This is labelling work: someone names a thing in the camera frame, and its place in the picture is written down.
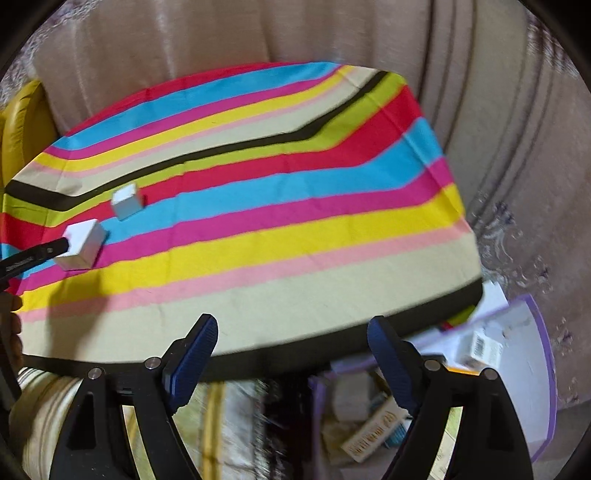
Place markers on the yellow sofa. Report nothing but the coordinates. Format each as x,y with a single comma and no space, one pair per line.
23,134

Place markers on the purple storage box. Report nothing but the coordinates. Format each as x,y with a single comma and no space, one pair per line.
521,392

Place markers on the small white box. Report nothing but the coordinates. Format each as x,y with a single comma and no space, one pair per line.
127,201

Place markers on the beige box with brown print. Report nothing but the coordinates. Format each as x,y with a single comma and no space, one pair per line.
374,438

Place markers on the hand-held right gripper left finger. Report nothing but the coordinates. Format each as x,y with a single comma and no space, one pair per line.
196,355

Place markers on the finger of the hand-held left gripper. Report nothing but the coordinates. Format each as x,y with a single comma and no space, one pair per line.
32,259

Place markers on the striped tablecloth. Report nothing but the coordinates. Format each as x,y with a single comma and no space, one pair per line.
277,258

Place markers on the large white box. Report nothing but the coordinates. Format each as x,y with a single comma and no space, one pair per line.
83,244

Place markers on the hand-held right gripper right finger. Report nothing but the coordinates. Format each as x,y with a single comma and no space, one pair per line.
388,360

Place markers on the person's left hand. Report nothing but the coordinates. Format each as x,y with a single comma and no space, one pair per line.
14,341

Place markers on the white box with barcode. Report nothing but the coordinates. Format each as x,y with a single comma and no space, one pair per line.
480,350

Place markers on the beige striped cushion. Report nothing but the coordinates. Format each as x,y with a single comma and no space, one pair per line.
41,415

